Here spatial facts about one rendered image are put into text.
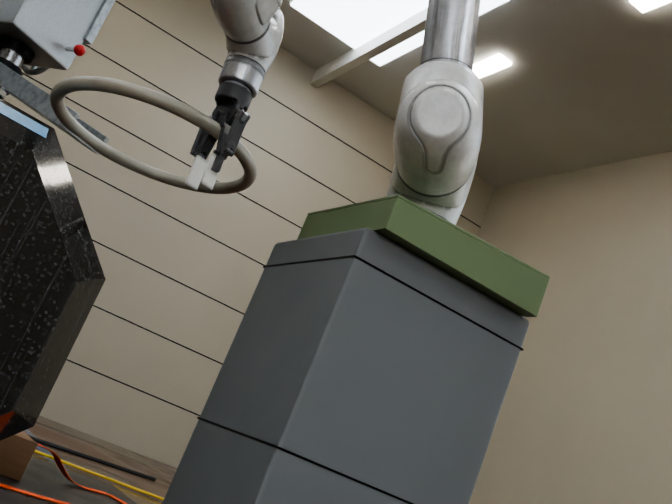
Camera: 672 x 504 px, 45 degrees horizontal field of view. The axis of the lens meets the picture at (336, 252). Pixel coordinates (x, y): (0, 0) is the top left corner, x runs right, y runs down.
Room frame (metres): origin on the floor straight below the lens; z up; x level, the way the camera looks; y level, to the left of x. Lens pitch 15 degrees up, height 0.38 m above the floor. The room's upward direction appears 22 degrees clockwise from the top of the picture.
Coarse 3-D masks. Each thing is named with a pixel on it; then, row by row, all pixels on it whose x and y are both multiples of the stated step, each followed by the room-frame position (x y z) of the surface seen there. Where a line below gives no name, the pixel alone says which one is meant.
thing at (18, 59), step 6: (6, 48) 2.11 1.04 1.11; (0, 54) 2.11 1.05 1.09; (6, 54) 2.11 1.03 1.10; (12, 54) 2.11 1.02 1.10; (18, 54) 2.12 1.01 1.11; (0, 60) 2.09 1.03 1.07; (6, 60) 2.10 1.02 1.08; (12, 60) 2.11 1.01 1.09; (18, 60) 2.12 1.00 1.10; (12, 66) 2.10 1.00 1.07; (18, 66) 2.13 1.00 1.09; (18, 72) 2.13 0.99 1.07; (6, 90) 2.13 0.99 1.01
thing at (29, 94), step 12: (0, 72) 2.04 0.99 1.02; (12, 72) 2.02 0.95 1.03; (0, 84) 2.03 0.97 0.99; (12, 84) 2.00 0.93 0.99; (24, 84) 1.98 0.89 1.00; (24, 96) 1.97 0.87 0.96; (36, 96) 1.94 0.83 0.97; (48, 96) 1.92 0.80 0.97; (36, 108) 1.93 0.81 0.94; (48, 108) 1.91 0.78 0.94; (48, 120) 2.07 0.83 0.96; (96, 132) 1.97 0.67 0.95; (84, 144) 1.95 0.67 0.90
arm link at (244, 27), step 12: (216, 0) 1.45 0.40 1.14; (228, 0) 1.43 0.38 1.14; (240, 0) 1.43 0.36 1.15; (252, 0) 1.44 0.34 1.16; (264, 0) 1.46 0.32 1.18; (276, 0) 1.47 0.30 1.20; (216, 12) 1.48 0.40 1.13; (228, 12) 1.46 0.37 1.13; (240, 12) 1.46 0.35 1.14; (252, 12) 1.47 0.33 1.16; (264, 12) 1.48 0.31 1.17; (228, 24) 1.50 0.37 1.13; (240, 24) 1.49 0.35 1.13; (252, 24) 1.50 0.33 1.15; (264, 24) 1.53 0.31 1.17; (228, 36) 1.56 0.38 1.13; (240, 36) 1.54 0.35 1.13; (252, 36) 1.54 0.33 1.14
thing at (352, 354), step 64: (320, 256) 1.47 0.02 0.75; (384, 256) 1.37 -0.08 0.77; (256, 320) 1.63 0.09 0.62; (320, 320) 1.37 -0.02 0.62; (384, 320) 1.38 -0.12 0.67; (448, 320) 1.43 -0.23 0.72; (512, 320) 1.49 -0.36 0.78; (256, 384) 1.51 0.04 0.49; (320, 384) 1.36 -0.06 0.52; (384, 384) 1.40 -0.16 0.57; (448, 384) 1.45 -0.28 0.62; (192, 448) 1.67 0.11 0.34; (256, 448) 1.41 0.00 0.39; (320, 448) 1.37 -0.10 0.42; (384, 448) 1.42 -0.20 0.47; (448, 448) 1.47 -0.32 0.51
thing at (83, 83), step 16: (64, 80) 1.64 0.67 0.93; (80, 80) 1.60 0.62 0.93; (96, 80) 1.57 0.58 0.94; (112, 80) 1.56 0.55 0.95; (64, 96) 1.69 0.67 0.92; (128, 96) 1.57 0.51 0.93; (144, 96) 1.55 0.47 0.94; (160, 96) 1.55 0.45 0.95; (64, 112) 1.80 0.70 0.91; (176, 112) 1.57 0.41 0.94; (192, 112) 1.57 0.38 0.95; (80, 128) 1.88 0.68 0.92; (208, 128) 1.60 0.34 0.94; (96, 144) 1.94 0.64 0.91; (240, 144) 1.66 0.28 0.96; (112, 160) 1.99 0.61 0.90; (128, 160) 1.99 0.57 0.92; (240, 160) 1.71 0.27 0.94; (160, 176) 2.01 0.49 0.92; (176, 176) 2.01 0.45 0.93; (256, 176) 1.81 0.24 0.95; (208, 192) 1.99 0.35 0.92; (224, 192) 1.95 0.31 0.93
